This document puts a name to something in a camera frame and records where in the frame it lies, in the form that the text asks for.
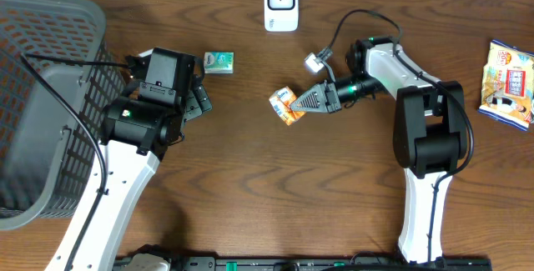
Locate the orange small box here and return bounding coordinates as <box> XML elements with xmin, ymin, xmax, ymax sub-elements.
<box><xmin>269</xmin><ymin>87</ymin><xmax>305</xmax><ymax>126</ymax></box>

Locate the teal silver small box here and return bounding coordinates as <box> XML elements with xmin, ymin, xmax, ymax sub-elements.
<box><xmin>204</xmin><ymin>52</ymin><xmax>234</xmax><ymax>74</ymax></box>

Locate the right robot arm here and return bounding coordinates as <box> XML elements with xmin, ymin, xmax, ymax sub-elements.
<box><xmin>290</xmin><ymin>38</ymin><xmax>468</xmax><ymax>264</ymax></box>

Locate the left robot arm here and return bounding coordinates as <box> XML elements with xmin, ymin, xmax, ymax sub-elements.
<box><xmin>47</xmin><ymin>48</ymin><xmax>212</xmax><ymax>270</ymax></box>

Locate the white barcode scanner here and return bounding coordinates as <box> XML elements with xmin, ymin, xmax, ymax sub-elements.
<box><xmin>264</xmin><ymin>0</ymin><xmax>299</xmax><ymax>33</ymax></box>

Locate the grey plastic mesh basket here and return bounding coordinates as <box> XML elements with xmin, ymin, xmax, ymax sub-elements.
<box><xmin>1</xmin><ymin>0</ymin><xmax>124</xmax><ymax>230</ymax></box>

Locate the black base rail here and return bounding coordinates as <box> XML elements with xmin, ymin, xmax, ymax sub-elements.
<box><xmin>112</xmin><ymin>244</ymin><xmax>493</xmax><ymax>271</ymax></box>

